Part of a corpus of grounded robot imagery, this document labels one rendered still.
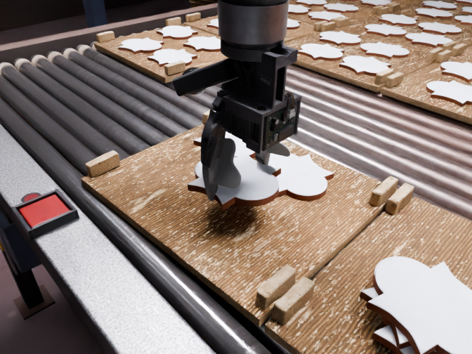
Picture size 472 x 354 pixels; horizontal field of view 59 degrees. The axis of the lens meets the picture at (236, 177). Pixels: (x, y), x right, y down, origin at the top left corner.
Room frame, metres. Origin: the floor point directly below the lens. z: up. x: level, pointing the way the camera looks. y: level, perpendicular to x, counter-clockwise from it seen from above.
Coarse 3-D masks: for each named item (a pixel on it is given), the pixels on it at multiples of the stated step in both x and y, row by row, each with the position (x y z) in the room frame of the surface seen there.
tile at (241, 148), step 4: (228, 136) 0.71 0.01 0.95; (232, 136) 0.71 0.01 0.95; (196, 140) 0.69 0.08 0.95; (200, 140) 0.69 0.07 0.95; (236, 140) 0.69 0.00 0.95; (240, 140) 0.69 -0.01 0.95; (196, 144) 0.69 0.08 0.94; (200, 144) 0.69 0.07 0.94; (236, 144) 0.68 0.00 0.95; (240, 144) 0.68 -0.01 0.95; (244, 144) 0.68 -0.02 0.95; (236, 148) 0.66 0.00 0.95; (240, 148) 0.66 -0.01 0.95; (244, 148) 0.66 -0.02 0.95; (236, 152) 0.65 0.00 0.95; (240, 152) 0.65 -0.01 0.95; (244, 152) 0.65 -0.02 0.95; (248, 152) 0.65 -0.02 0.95; (252, 152) 0.65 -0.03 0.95; (236, 156) 0.63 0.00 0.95; (252, 156) 0.64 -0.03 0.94
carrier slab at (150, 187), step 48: (192, 144) 0.70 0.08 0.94; (288, 144) 0.70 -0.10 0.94; (96, 192) 0.55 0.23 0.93; (144, 192) 0.54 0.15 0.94; (192, 192) 0.54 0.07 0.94; (336, 192) 0.54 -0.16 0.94; (192, 240) 0.43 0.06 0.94; (240, 240) 0.43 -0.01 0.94; (288, 240) 0.43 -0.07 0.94; (336, 240) 0.43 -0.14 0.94; (240, 288) 0.34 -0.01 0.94
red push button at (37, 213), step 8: (40, 200) 0.53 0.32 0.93; (48, 200) 0.53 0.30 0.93; (56, 200) 0.53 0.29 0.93; (24, 208) 0.51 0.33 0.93; (32, 208) 0.51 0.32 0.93; (40, 208) 0.51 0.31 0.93; (48, 208) 0.51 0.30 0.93; (56, 208) 0.51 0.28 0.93; (64, 208) 0.51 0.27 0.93; (24, 216) 0.49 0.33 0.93; (32, 216) 0.49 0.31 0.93; (40, 216) 0.49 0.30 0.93; (48, 216) 0.49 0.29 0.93; (32, 224) 0.47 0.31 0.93
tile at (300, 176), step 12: (276, 156) 0.63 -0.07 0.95; (288, 168) 0.59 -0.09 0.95; (300, 168) 0.59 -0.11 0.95; (312, 168) 0.59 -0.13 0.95; (288, 180) 0.56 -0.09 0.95; (300, 180) 0.56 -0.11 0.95; (312, 180) 0.56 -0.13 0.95; (324, 180) 0.56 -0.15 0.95; (288, 192) 0.53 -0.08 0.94; (300, 192) 0.52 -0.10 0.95; (312, 192) 0.52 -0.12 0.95; (324, 192) 0.53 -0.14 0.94
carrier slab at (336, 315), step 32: (384, 224) 0.46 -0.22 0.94; (416, 224) 0.46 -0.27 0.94; (448, 224) 0.46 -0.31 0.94; (352, 256) 0.40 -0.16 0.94; (384, 256) 0.40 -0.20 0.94; (416, 256) 0.40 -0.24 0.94; (448, 256) 0.40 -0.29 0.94; (320, 288) 0.34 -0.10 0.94; (352, 288) 0.34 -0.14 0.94; (320, 320) 0.30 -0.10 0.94; (352, 320) 0.30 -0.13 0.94; (320, 352) 0.26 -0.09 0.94; (352, 352) 0.26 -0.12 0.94; (384, 352) 0.26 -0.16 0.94
